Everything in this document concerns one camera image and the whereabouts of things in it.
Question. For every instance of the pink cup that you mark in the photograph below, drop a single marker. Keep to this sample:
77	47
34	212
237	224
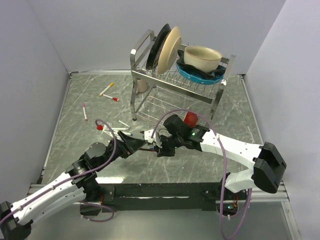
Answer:
142	86

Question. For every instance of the beige plate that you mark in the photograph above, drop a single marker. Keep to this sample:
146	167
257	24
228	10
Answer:
169	50

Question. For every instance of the stainless steel dish rack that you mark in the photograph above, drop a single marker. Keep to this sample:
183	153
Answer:
171	81

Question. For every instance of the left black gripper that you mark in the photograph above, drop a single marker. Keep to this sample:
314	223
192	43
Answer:
128	145

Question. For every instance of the black marker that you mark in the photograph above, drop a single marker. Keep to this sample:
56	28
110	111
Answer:
125	124

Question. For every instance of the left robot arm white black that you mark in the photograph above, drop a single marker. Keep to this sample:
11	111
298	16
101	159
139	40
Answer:
77	183

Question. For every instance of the black base beam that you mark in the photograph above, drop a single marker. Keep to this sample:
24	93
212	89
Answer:
203	196

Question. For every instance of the dark red marker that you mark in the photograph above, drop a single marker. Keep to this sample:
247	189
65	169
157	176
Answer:
147	149

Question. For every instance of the cream ceramic bowl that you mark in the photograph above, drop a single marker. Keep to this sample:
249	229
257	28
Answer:
203	58

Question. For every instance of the red cap marker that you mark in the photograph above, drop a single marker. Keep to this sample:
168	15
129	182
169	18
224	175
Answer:
110	97

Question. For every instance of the light blue cap marker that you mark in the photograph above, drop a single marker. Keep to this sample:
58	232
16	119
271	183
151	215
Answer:
127	133

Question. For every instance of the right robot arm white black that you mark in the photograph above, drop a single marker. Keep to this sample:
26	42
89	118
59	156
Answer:
264	163

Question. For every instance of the aluminium rail frame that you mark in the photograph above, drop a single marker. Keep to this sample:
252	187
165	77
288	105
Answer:
257	196

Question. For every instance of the black plate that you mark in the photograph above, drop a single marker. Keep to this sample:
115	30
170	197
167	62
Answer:
154	54

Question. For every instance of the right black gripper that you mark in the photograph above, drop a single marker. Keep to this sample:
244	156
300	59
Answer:
162	151

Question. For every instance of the red bowl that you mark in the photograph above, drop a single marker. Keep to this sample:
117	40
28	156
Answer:
191	119

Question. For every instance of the yellow cap marker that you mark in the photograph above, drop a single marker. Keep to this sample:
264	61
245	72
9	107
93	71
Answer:
108	87

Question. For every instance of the blue dotted dish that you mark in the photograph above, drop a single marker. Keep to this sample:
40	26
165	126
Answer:
197	79

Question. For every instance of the pink cap marker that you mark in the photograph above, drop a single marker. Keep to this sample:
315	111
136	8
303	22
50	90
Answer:
84	112

